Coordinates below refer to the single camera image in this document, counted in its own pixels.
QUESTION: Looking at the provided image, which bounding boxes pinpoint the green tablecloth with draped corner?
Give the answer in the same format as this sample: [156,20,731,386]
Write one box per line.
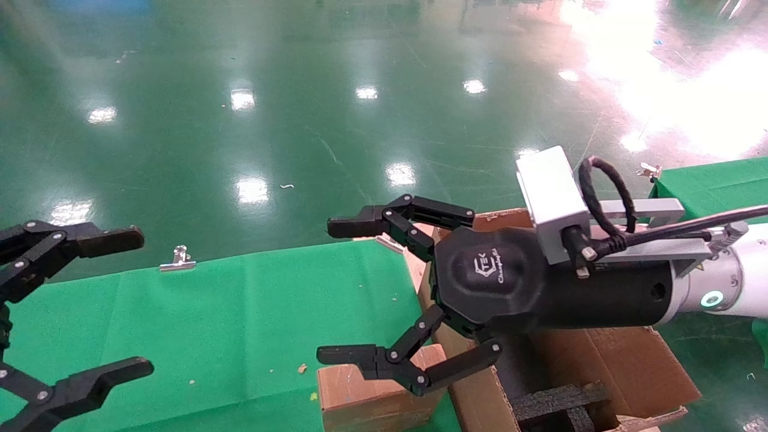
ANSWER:
[648,157,768,224]

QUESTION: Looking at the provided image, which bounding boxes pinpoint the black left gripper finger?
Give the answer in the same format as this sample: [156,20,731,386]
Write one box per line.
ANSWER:
[0,356,154,432]
[0,220,145,304]

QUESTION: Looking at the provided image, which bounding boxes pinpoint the black foam insert block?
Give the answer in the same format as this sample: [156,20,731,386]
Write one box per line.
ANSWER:
[510,381,613,432]

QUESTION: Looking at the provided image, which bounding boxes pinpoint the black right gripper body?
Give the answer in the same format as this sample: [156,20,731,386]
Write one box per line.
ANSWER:
[432,227,676,334]

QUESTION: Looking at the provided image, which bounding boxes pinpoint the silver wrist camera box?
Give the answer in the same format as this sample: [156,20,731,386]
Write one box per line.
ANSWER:
[516,145,593,266]

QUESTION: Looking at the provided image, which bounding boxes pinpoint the large green tablecloth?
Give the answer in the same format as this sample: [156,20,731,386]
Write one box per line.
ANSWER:
[0,240,463,432]

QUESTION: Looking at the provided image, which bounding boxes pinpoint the small taped cardboard box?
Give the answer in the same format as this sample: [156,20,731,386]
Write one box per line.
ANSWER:
[317,344,448,432]

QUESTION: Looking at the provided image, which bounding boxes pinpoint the large open cardboard carton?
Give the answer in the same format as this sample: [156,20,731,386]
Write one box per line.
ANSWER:
[403,207,703,432]

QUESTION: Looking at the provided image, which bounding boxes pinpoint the silver camera mounting bracket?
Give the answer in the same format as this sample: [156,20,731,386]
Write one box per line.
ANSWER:
[591,198,730,280]

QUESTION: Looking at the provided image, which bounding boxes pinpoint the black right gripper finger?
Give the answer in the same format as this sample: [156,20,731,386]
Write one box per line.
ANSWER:
[316,305,502,397]
[327,194,476,263]

